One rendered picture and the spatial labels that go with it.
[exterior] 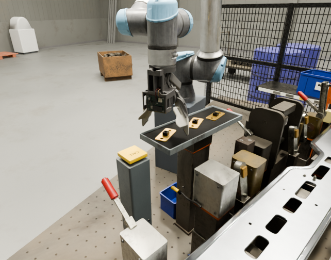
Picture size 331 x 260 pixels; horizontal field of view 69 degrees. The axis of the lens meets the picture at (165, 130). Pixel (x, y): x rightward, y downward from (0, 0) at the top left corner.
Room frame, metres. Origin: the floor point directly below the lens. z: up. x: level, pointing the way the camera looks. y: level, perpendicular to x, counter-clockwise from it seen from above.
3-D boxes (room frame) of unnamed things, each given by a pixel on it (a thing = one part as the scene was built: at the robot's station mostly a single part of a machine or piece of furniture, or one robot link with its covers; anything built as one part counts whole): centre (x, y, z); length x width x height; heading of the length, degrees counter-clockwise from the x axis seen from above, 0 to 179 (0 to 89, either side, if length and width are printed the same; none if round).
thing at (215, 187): (0.56, -0.13, 0.90); 0.13 x 0.08 x 0.41; 43
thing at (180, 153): (0.74, -0.10, 0.92); 0.10 x 0.08 x 0.45; 133
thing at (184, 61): (1.19, -0.08, 1.27); 0.13 x 0.12 x 0.14; 67
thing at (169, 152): (0.74, -0.10, 1.16); 0.37 x 0.14 x 0.02; 133
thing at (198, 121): (0.76, -0.10, 1.17); 0.08 x 0.04 x 0.01; 157
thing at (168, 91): (0.64, 0.01, 1.32); 0.09 x 0.08 x 0.12; 155
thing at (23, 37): (9.80, 5.37, 0.64); 0.71 x 0.58 x 1.27; 149
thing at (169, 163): (1.20, -0.08, 0.90); 0.20 x 0.20 x 0.40; 59
